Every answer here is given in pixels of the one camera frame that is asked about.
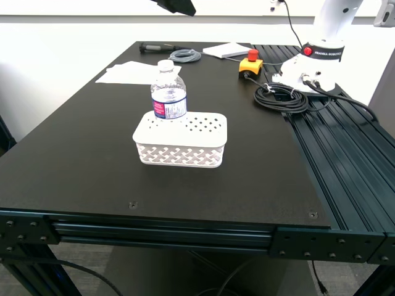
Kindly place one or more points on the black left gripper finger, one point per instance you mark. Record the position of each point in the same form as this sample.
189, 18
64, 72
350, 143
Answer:
165, 3

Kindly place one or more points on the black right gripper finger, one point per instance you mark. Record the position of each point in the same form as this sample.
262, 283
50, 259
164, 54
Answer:
185, 6

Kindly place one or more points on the clear plastic water bottle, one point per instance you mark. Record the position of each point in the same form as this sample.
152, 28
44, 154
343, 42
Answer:
169, 92

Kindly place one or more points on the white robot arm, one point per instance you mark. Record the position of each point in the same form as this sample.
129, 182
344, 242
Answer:
321, 61

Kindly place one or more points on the white woven plastic basket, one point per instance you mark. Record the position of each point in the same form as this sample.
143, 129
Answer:
180, 138

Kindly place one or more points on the black handheld enabling device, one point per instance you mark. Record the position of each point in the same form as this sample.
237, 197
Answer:
154, 47

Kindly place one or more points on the white booklet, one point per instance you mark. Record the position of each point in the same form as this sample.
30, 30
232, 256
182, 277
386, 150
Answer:
226, 50

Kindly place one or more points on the white paper sheets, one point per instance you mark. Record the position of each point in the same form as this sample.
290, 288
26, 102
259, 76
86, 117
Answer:
129, 72

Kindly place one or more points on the yellow red emergency stop button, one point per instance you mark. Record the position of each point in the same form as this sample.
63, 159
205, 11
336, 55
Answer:
250, 66

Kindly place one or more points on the countersunk table screw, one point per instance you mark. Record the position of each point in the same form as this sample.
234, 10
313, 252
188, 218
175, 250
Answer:
133, 204
312, 214

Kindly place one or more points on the white wall outlet plate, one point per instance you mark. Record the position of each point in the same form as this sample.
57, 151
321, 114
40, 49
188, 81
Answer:
272, 4

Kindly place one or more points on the black aluminium table frame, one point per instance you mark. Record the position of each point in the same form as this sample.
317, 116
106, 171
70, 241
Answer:
339, 154

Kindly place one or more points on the black corner bracket plate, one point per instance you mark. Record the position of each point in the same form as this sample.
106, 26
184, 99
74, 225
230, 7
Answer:
21, 231
324, 245

